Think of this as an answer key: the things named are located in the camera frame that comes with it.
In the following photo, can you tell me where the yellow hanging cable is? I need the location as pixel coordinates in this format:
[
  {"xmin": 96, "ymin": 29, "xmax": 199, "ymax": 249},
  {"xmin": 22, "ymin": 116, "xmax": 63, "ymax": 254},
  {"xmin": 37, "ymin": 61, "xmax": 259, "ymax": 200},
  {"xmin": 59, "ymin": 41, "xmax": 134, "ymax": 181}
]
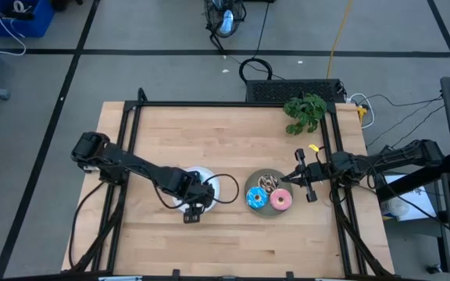
[{"xmin": 326, "ymin": 0, "xmax": 354, "ymax": 79}]

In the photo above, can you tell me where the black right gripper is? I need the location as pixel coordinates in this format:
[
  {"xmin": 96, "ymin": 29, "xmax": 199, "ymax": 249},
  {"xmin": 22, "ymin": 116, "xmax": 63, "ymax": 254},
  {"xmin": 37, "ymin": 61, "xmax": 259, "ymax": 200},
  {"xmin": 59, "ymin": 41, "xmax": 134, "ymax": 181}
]
[{"xmin": 280, "ymin": 148, "xmax": 335, "ymax": 203}]

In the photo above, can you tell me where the large pink frosted donut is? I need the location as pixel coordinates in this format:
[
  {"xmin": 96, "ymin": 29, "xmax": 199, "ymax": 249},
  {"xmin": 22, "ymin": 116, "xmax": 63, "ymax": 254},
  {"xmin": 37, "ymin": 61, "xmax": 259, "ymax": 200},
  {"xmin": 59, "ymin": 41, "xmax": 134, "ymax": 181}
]
[{"xmin": 269, "ymin": 187, "xmax": 293, "ymax": 212}]

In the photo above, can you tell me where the olive grey round plate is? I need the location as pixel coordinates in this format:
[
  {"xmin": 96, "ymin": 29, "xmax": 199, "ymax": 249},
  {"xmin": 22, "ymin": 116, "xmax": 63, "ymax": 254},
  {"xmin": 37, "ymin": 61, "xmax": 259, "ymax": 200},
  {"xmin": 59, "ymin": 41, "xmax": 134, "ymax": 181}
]
[{"xmin": 243, "ymin": 167, "xmax": 295, "ymax": 218}]

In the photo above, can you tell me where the black desk support beam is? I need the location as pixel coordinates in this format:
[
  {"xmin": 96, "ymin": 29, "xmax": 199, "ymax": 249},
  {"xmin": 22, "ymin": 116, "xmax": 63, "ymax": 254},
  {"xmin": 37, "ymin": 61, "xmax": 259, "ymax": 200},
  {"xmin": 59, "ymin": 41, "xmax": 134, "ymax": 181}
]
[{"xmin": 376, "ymin": 153, "xmax": 450, "ymax": 202}]

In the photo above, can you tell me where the green potted plant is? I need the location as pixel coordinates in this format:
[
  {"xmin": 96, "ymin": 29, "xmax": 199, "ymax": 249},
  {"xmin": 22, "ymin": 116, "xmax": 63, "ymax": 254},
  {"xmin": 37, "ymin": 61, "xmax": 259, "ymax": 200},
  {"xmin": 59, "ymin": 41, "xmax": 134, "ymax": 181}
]
[{"xmin": 282, "ymin": 92, "xmax": 328, "ymax": 137}]

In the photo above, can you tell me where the black arm base cable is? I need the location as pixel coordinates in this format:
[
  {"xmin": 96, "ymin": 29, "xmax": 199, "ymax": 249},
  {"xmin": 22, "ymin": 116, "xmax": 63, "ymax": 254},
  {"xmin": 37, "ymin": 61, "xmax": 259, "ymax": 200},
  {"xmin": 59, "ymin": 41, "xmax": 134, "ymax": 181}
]
[{"xmin": 67, "ymin": 181, "xmax": 107, "ymax": 270}]

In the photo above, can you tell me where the black hanging cable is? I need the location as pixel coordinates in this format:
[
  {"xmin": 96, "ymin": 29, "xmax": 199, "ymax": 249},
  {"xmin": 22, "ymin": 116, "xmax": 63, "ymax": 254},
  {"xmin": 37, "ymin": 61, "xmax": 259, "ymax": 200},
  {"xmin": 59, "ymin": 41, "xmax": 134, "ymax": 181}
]
[{"xmin": 239, "ymin": 0, "xmax": 273, "ymax": 84}]

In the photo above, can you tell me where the black floor fan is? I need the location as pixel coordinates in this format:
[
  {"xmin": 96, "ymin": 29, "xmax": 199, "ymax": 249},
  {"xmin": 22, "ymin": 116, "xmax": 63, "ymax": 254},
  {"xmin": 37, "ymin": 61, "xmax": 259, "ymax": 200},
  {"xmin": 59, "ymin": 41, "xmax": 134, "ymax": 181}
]
[{"xmin": 203, "ymin": 0, "xmax": 248, "ymax": 54}]

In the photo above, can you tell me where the long white cable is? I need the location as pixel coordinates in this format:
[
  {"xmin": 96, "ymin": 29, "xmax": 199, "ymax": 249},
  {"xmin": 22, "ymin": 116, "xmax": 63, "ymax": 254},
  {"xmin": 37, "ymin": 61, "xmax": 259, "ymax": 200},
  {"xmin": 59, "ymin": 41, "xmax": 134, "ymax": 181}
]
[{"xmin": 0, "ymin": 0, "xmax": 28, "ymax": 56}]

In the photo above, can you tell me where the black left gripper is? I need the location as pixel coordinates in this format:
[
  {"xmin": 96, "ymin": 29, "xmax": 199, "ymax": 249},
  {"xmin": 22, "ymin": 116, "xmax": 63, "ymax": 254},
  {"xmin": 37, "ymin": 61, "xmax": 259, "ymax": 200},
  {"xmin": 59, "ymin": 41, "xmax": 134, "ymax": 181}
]
[{"xmin": 177, "ymin": 171, "xmax": 215, "ymax": 224}]

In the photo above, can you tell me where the blue storage bin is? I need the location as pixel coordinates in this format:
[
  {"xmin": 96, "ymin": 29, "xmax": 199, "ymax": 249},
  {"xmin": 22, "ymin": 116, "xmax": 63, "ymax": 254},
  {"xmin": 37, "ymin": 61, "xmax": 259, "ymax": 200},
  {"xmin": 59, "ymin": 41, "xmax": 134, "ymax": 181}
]
[{"xmin": 0, "ymin": 0, "xmax": 56, "ymax": 39}]

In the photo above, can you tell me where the white round plate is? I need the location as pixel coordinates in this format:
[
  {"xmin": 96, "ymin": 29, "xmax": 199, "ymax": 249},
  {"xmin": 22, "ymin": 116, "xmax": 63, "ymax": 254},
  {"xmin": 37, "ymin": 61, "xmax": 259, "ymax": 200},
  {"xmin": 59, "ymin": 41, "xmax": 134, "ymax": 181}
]
[{"xmin": 171, "ymin": 165, "xmax": 221, "ymax": 215}]

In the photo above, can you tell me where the large chocolate frosted donut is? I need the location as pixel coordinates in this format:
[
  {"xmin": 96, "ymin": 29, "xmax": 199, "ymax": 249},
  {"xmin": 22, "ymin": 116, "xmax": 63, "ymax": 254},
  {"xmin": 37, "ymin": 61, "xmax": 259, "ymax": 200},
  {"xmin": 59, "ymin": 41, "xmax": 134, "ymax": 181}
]
[{"xmin": 257, "ymin": 173, "xmax": 280, "ymax": 194}]

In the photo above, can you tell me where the white paper sheet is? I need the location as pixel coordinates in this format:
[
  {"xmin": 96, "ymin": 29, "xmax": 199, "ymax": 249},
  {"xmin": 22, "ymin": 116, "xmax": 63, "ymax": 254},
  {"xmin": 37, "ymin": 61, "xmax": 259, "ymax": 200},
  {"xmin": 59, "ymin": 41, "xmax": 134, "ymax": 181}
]
[{"xmin": 380, "ymin": 173, "xmax": 439, "ymax": 222}]

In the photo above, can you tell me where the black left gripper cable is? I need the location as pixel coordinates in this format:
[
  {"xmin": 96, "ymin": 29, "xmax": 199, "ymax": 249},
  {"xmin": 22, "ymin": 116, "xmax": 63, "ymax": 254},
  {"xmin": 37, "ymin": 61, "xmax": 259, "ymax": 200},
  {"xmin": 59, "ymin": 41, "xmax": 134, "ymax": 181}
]
[{"xmin": 203, "ymin": 173, "xmax": 241, "ymax": 205}]

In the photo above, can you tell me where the black aluminium table frame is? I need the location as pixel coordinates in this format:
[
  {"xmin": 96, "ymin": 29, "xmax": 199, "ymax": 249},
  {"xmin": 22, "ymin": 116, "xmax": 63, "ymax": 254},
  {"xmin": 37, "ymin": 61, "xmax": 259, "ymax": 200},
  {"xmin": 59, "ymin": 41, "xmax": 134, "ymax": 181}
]
[{"xmin": 60, "ymin": 87, "xmax": 396, "ymax": 281}]

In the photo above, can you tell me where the white tape roll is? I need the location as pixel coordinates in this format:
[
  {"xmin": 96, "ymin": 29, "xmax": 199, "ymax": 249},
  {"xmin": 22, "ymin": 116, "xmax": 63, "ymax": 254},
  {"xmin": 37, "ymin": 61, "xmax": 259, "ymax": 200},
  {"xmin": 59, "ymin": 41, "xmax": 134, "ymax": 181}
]
[{"xmin": 387, "ymin": 196, "xmax": 410, "ymax": 218}]

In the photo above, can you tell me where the white power cable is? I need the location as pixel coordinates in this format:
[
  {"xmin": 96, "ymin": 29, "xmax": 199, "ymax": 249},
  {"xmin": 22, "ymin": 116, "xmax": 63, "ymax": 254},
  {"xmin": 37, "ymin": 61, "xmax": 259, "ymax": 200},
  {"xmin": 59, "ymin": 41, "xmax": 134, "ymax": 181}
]
[{"xmin": 348, "ymin": 92, "xmax": 377, "ymax": 130}]

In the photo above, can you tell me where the large blue frosted donut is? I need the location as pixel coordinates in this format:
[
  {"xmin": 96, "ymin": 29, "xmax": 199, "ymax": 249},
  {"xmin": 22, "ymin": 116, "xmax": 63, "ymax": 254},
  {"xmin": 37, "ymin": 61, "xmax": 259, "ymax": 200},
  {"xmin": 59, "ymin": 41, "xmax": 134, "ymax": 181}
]
[{"xmin": 245, "ymin": 186, "xmax": 269, "ymax": 210}]

